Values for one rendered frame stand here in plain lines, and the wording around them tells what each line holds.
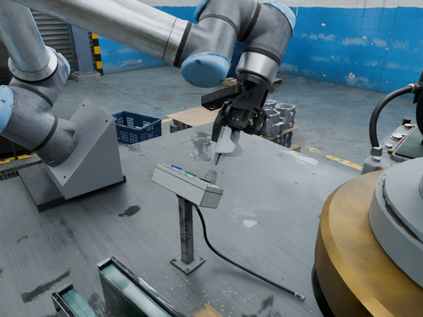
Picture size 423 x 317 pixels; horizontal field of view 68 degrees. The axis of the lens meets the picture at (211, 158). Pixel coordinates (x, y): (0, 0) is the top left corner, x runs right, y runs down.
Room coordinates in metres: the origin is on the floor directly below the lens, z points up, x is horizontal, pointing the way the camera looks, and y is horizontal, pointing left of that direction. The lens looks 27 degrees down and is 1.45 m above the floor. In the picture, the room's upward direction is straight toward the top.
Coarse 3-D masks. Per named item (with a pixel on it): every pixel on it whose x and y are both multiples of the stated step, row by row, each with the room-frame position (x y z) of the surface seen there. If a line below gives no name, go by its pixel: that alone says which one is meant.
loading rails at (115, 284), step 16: (112, 256) 0.54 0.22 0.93; (112, 272) 0.50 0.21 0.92; (128, 272) 0.49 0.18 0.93; (64, 288) 0.45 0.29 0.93; (112, 288) 0.48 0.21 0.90; (128, 288) 0.46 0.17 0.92; (144, 288) 0.45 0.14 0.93; (64, 304) 0.41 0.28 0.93; (80, 304) 0.42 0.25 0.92; (112, 304) 0.49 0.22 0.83; (128, 304) 0.44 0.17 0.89; (144, 304) 0.42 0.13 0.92; (160, 304) 0.42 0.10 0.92
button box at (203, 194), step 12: (156, 168) 0.70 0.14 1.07; (168, 168) 0.68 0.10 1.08; (156, 180) 0.67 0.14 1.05; (168, 180) 0.66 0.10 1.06; (180, 180) 0.64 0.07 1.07; (192, 180) 0.62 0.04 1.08; (180, 192) 0.62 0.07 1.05; (192, 192) 0.60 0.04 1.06; (204, 192) 0.59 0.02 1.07; (216, 192) 0.61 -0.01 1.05; (204, 204) 0.58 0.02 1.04; (216, 204) 0.61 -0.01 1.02
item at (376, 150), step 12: (420, 72) 0.68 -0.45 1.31; (420, 84) 0.67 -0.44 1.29; (396, 96) 0.65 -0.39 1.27; (420, 96) 0.57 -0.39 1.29; (420, 108) 0.57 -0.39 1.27; (372, 120) 0.61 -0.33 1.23; (420, 120) 0.56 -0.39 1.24; (372, 132) 0.60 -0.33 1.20; (420, 132) 0.56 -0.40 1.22; (372, 144) 0.59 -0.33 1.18; (420, 144) 0.61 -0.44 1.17
